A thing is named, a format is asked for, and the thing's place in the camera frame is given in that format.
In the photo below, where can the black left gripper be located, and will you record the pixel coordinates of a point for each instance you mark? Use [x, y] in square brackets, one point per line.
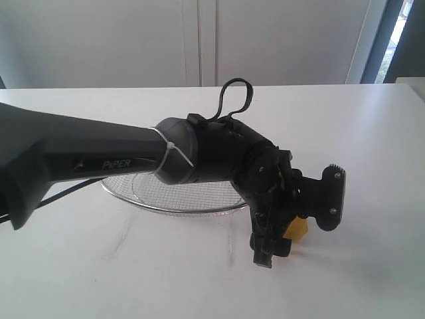
[263, 179]

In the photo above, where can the yellow lemon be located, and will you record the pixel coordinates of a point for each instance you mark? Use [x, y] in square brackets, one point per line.
[297, 229]

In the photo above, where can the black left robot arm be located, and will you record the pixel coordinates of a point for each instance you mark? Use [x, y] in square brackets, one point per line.
[40, 149]

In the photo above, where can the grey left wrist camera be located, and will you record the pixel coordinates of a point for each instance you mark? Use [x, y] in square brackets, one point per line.
[322, 199]

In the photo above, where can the metal wire mesh basket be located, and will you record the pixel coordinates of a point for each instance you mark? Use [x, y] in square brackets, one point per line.
[145, 191]

